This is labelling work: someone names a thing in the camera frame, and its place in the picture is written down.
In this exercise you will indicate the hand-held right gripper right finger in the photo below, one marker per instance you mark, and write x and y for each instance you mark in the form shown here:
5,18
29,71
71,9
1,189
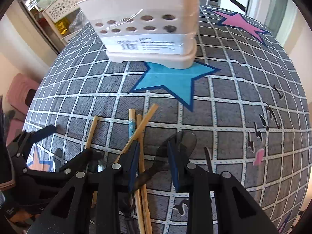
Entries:
173,168

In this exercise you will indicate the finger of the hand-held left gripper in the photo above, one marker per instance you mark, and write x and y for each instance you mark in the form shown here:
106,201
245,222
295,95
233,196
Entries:
82,157
42,132

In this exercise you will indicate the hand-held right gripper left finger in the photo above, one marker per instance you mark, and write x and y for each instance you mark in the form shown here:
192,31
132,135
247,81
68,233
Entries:
133,168

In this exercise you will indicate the bamboo chopstick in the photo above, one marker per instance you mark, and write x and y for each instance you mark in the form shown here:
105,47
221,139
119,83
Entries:
143,124
146,212
92,131

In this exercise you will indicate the dark translucent plastic spoon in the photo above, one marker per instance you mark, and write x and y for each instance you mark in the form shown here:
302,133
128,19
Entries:
181,141

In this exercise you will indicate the blue patterned chopstick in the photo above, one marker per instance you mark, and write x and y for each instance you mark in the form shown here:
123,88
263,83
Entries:
132,129

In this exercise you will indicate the white perforated utensil holder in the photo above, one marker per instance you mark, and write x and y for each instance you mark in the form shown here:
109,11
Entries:
151,41

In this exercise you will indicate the pink plastic stool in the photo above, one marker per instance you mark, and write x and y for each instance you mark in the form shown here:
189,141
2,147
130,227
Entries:
20,95

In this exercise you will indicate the grey checked star-print cloth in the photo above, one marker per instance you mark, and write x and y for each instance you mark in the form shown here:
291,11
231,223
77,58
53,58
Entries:
219,107

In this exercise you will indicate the yellow foil package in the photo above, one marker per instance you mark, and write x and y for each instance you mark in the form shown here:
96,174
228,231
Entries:
62,26

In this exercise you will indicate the clear plastic bag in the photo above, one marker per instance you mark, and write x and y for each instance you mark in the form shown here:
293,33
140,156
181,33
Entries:
79,22

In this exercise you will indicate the white perforated basket rack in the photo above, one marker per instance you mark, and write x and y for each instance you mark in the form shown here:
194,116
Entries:
64,6

